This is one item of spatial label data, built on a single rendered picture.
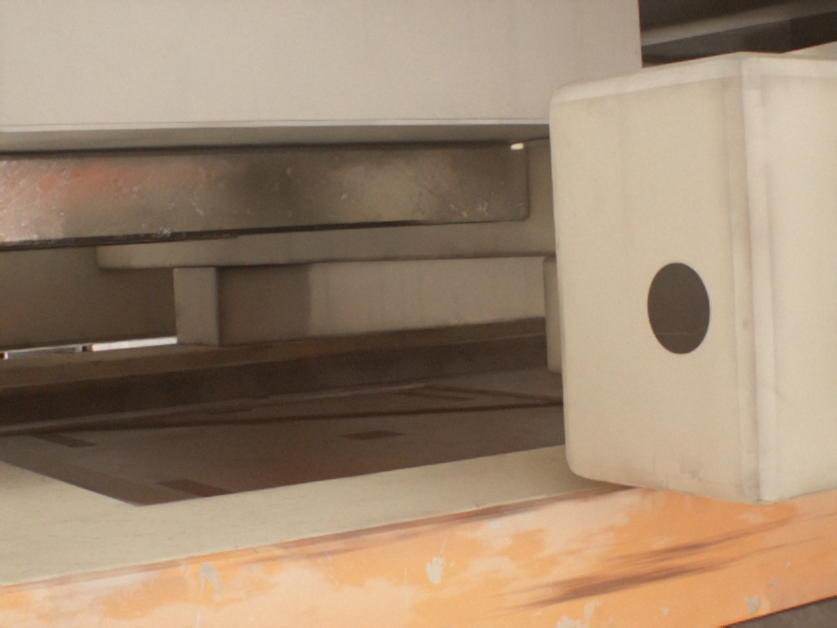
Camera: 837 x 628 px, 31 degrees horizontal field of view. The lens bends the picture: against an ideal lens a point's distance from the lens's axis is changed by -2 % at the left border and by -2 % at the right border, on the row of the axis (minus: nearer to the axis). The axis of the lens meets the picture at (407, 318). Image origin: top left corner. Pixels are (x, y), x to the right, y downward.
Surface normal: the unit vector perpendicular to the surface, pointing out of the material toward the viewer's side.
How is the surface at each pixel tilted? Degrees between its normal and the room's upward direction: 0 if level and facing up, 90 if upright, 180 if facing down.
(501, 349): 90
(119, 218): 90
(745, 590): 90
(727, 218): 90
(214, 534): 0
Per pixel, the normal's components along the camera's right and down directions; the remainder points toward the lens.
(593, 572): 0.53, 0.02
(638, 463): -0.84, 0.07
